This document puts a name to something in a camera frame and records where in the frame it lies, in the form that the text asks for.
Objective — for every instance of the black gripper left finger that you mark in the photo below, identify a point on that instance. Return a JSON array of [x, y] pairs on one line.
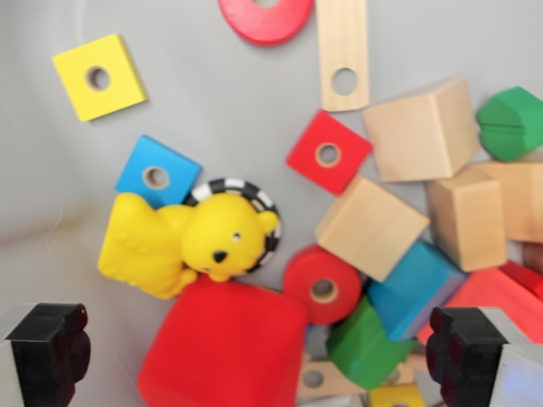
[[40, 356]]

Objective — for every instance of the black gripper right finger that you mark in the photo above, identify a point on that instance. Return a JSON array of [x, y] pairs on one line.
[[475, 360]]

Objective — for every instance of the large red cube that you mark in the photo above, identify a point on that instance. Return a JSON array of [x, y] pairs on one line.
[[483, 288]]

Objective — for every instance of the yellow cube nut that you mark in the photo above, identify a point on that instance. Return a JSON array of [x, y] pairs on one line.
[[394, 396]]

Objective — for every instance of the blue wooden block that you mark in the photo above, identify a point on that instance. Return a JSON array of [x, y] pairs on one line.
[[411, 284]]

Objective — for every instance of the green wooden block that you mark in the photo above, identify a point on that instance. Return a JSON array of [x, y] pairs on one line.
[[365, 352]]

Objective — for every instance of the plain wooden cube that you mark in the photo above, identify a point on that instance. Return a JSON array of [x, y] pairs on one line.
[[415, 135], [466, 220], [369, 229], [524, 199]]

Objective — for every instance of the wooden strip with holes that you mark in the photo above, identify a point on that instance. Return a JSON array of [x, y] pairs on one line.
[[341, 38], [335, 379]]

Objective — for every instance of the yellow rubber bear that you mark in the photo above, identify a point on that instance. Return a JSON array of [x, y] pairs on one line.
[[161, 246]]

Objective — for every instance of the red foam block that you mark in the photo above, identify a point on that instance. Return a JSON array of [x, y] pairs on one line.
[[220, 343]]

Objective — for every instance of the red wooden wheel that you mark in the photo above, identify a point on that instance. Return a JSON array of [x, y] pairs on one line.
[[305, 267], [254, 25]]

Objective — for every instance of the blue square nut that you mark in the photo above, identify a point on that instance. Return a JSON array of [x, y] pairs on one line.
[[136, 174]]

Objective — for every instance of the green-headed wooden bolt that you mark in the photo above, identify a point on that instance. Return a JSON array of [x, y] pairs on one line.
[[509, 127]]

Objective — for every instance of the yellow square nut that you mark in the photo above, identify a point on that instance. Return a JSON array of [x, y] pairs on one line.
[[80, 97]]

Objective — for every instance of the red square nut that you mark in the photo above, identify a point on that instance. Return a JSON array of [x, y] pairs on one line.
[[309, 157]]

